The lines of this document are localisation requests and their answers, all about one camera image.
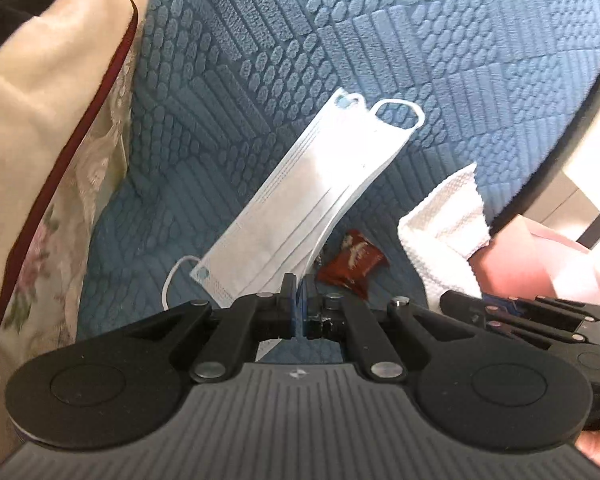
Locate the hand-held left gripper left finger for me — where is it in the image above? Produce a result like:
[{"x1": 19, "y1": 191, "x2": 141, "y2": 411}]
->
[{"x1": 112, "y1": 272, "x2": 301, "y2": 382}]

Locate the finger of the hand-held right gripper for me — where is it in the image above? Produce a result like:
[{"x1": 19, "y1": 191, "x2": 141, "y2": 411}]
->
[
  {"x1": 482, "y1": 295, "x2": 600, "y2": 331},
  {"x1": 440, "y1": 290, "x2": 588, "y2": 348}
]

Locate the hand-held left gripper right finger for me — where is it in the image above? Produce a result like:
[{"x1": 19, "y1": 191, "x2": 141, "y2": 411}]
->
[{"x1": 300, "y1": 275, "x2": 483, "y2": 380}]

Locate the pink cardboard box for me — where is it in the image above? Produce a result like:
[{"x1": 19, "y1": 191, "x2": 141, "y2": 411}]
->
[{"x1": 467, "y1": 215, "x2": 600, "y2": 308}]

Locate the brown candy wrapper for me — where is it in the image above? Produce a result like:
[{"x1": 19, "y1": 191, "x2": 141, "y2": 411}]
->
[{"x1": 317, "y1": 230, "x2": 388, "y2": 301}]

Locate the white paper towel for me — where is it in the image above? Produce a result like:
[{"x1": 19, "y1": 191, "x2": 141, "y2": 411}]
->
[{"x1": 397, "y1": 162, "x2": 493, "y2": 313}]

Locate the pale blue face mask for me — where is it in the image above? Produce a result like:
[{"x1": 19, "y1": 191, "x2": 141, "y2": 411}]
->
[{"x1": 162, "y1": 89, "x2": 426, "y2": 363}]

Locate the blue textured seat cushion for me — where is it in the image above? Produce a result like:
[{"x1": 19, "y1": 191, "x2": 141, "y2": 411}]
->
[{"x1": 77, "y1": 0, "x2": 600, "y2": 366}]

